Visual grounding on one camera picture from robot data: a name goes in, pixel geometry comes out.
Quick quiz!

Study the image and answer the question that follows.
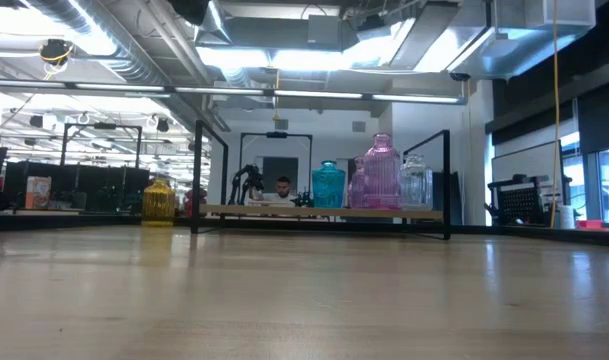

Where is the small teal glass jar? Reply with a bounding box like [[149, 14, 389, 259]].
[[311, 159, 347, 209]]

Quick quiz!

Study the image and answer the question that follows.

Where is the pink swirl glass vase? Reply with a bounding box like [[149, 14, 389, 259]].
[[347, 155, 368, 209]]

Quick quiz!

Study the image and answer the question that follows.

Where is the tall pink ribbed glass bottle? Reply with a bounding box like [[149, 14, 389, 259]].
[[362, 132, 402, 210]]

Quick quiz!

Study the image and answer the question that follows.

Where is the clear glass vase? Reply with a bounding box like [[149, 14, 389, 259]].
[[398, 153, 434, 210]]

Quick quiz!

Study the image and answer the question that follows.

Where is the yellow ribbed glass jar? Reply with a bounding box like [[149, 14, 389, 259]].
[[141, 178, 177, 228]]

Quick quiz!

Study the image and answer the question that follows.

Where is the person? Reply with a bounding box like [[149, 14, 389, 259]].
[[251, 175, 298, 207]]

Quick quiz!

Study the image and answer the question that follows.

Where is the red background object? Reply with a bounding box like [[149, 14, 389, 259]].
[[183, 187, 209, 216]]

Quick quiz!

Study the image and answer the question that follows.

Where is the grey ceiling box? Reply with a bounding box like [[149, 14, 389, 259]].
[[307, 14, 344, 51]]

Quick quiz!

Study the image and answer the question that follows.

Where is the black partition panel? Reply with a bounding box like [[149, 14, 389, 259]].
[[3, 160, 151, 214]]

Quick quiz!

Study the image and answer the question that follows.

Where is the black perforated rack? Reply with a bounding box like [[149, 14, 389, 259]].
[[487, 173, 565, 226]]

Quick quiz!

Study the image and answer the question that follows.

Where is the white paper roll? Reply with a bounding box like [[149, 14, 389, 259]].
[[558, 204, 576, 230]]

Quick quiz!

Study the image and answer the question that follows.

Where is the orange and white cereal box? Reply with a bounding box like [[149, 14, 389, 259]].
[[24, 175, 53, 210]]

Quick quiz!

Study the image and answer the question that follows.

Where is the red box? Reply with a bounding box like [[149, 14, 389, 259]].
[[576, 218, 609, 232]]

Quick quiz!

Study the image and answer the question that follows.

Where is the wooden shelf with black frame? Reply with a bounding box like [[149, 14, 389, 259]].
[[191, 118, 453, 241]]

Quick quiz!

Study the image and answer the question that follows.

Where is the black gantry frame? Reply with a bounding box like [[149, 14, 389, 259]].
[[59, 122, 144, 169], [238, 131, 314, 206]]

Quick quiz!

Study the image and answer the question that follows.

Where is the silver ventilation duct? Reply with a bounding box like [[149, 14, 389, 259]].
[[388, 0, 598, 81]]

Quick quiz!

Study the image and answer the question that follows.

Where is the black aluminium table frame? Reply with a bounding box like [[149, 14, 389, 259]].
[[0, 212, 609, 250]]

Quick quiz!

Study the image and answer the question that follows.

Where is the black ceiling cable reel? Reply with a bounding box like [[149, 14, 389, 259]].
[[37, 38, 75, 81]]

